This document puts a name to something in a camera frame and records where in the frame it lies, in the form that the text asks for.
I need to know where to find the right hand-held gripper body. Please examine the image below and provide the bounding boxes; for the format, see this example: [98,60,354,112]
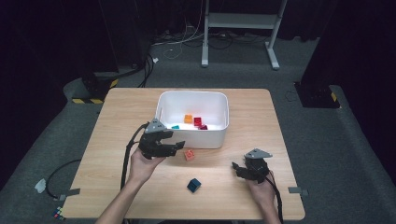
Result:
[242,147,274,184]

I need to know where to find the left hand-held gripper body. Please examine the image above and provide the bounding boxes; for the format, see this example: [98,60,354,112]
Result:
[137,118,176,161]

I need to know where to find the white plastic bin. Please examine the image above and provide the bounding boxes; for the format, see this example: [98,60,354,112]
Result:
[154,90,230,149]

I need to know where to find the person's left hand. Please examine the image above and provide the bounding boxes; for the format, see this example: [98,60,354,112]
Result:
[127,147,166,189]

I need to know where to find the person's right hand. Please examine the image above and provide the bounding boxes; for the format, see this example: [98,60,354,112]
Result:
[247,173,277,208]

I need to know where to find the dark blue toy block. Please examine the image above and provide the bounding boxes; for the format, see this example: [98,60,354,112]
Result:
[186,177,202,194]

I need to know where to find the grey tape strip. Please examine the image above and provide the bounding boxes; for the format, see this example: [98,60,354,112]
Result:
[58,188,81,202]
[288,186,309,197]

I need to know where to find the yellow black hazard tape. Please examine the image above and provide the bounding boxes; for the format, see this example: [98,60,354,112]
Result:
[72,98,105,105]

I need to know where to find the black stand base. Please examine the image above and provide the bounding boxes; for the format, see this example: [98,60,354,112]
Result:
[81,72,120,101]
[293,81,341,109]

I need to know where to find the colourful puzzle cube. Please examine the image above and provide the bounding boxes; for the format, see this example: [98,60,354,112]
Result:
[51,206,66,221]

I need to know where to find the white metal stand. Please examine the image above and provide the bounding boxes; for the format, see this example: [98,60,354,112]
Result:
[201,0,288,71]

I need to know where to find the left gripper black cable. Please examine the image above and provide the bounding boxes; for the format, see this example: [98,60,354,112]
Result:
[120,121,151,191]

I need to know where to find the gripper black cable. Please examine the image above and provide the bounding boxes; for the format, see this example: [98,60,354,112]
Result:
[266,171,285,224]
[120,121,151,191]

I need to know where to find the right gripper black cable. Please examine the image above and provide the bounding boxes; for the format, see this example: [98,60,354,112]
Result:
[266,171,285,224]

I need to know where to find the black floor cable bundle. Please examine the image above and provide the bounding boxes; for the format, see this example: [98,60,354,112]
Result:
[137,53,156,89]

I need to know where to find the white floor cable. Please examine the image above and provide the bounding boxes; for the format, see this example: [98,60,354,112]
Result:
[152,18,207,61]

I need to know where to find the black cables under stand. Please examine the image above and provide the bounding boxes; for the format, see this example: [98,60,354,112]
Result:
[206,30,269,50]

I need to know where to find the black cable with white plug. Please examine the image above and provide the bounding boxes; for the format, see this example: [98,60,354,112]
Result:
[35,159,82,200]

